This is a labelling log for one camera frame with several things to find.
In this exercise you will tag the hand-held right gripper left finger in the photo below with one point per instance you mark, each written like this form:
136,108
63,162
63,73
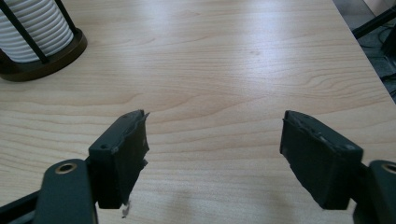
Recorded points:
118,161

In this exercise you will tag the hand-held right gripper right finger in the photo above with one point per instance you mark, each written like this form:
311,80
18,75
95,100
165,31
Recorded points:
320,161

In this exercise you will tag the stack of white paper cups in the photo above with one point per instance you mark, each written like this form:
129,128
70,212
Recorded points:
40,28

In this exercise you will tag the black metal stand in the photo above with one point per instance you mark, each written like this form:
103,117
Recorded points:
373,22

